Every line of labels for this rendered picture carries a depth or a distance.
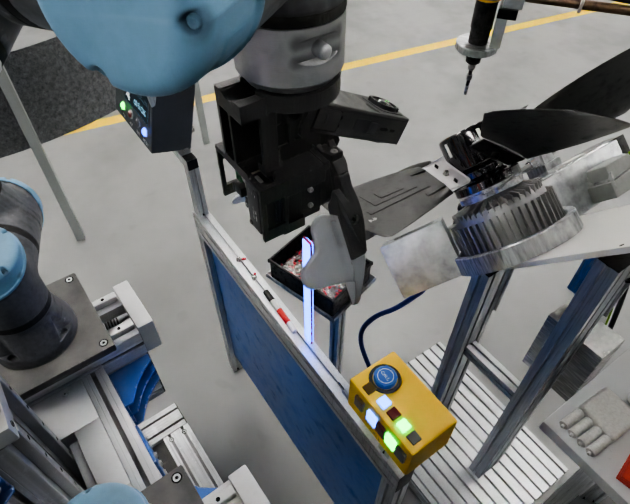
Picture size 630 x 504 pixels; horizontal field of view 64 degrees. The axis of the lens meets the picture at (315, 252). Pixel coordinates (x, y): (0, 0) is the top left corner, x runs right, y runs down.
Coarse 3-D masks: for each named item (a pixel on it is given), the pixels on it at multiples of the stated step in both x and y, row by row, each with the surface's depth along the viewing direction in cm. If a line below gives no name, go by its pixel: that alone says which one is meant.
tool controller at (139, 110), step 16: (144, 96) 123; (176, 96) 123; (192, 96) 125; (144, 112) 125; (160, 112) 123; (176, 112) 125; (192, 112) 128; (160, 128) 126; (176, 128) 128; (192, 128) 135; (144, 144) 131; (160, 144) 128; (176, 144) 131
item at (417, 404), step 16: (368, 368) 88; (400, 368) 88; (352, 384) 86; (400, 384) 85; (416, 384) 86; (352, 400) 90; (368, 400) 84; (400, 400) 84; (416, 400) 84; (432, 400) 84; (384, 416) 82; (400, 416) 82; (416, 416) 82; (432, 416) 82; (448, 416) 82; (400, 432) 80; (432, 432) 80; (448, 432) 82; (384, 448) 86; (416, 448) 78; (432, 448) 82; (400, 464) 83; (416, 464) 83
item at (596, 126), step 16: (496, 112) 76; (512, 112) 76; (528, 112) 76; (544, 112) 75; (560, 112) 75; (576, 112) 75; (496, 128) 89; (512, 128) 87; (528, 128) 85; (544, 128) 83; (560, 128) 82; (576, 128) 81; (592, 128) 80; (608, 128) 79; (624, 128) 78; (512, 144) 95; (528, 144) 92; (544, 144) 90; (560, 144) 88; (576, 144) 86
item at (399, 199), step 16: (384, 176) 107; (400, 176) 105; (416, 176) 105; (432, 176) 105; (368, 192) 102; (384, 192) 101; (400, 192) 101; (416, 192) 101; (432, 192) 101; (448, 192) 101; (368, 208) 98; (384, 208) 97; (400, 208) 97; (416, 208) 97; (432, 208) 98; (368, 224) 93; (384, 224) 93; (400, 224) 92
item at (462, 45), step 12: (504, 0) 78; (516, 0) 77; (504, 12) 79; (516, 12) 78; (504, 24) 80; (468, 36) 86; (492, 36) 82; (456, 48) 85; (468, 48) 83; (480, 48) 83; (492, 48) 83
